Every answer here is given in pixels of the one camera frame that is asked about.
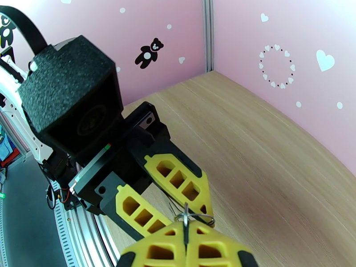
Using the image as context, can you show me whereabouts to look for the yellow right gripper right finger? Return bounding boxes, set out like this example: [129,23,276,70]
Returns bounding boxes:
[186,220,260,267]

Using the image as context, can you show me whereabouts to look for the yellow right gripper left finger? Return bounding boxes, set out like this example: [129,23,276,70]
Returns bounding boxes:
[116,221,187,267]

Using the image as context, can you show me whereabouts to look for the perforated metal strip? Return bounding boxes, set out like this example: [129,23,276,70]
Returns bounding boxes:
[53,180,77,267]

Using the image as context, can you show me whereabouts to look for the aluminium front rail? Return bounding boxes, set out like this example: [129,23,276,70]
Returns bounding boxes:
[66,205,120,267]

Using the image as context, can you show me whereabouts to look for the black and red base wires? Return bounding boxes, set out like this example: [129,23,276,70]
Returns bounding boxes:
[45,185,73,211]

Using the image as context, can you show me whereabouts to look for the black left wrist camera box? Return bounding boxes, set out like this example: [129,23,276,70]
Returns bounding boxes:
[18,35,125,162]

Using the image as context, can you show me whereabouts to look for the aluminium corner post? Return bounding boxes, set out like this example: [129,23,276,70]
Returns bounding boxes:
[202,0,215,73]

